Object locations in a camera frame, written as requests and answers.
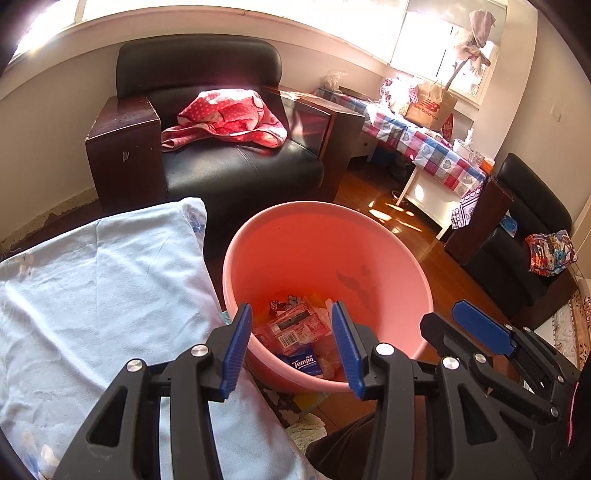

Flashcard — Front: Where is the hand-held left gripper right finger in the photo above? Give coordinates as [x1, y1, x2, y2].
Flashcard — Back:
[331, 301, 539, 480]

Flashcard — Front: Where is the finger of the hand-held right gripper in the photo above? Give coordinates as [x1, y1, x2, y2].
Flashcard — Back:
[419, 312, 560, 422]
[451, 300, 579, 385]

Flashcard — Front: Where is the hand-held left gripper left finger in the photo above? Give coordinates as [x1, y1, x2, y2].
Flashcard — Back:
[54, 302, 253, 480]

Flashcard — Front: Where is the blue tissue pack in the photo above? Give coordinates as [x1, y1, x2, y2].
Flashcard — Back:
[277, 350, 324, 380]

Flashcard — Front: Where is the pink clear snack wrapper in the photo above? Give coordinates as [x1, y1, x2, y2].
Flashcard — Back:
[254, 302, 333, 356]

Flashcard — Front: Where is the pink plastic bucket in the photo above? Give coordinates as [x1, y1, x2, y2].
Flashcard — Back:
[222, 200, 434, 394]

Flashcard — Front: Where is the white fluffy mat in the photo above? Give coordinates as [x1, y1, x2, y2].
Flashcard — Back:
[286, 411, 326, 455]

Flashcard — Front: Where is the patterned rug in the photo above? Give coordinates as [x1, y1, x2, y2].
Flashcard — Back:
[551, 277, 591, 370]

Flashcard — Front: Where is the person's dark trouser leg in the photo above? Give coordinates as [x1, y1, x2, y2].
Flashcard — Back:
[305, 411, 377, 480]

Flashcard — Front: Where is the colourful printed cushion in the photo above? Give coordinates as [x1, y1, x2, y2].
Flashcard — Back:
[525, 230, 578, 277]

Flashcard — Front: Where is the black white patterned cloth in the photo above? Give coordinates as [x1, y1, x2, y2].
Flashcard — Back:
[450, 191, 485, 230]

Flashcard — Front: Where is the light blue blanket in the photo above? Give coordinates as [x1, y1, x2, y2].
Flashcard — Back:
[0, 198, 319, 480]

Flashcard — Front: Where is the white table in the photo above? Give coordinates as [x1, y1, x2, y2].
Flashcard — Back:
[351, 134, 467, 241]

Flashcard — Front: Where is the small black leather armchair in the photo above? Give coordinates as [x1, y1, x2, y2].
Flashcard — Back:
[445, 153, 578, 330]

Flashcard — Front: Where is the checkered cloth side table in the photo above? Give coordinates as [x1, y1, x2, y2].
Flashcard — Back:
[318, 85, 490, 192]

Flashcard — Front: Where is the brown paper bag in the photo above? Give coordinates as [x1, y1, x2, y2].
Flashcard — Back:
[405, 79, 459, 130]

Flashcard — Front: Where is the red polka dot cloth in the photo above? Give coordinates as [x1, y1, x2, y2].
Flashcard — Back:
[161, 88, 288, 151]

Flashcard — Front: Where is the plastic wrapped gift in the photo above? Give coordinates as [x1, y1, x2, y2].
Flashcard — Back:
[381, 78, 419, 114]

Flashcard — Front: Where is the pale dried flower branch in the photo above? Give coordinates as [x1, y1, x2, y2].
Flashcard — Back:
[450, 9, 497, 93]

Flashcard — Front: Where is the small window with blind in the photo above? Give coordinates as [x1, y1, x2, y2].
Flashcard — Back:
[390, 0, 502, 100]

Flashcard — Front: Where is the wide window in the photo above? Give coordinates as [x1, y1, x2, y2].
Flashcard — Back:
[9, 0, 411, 79]

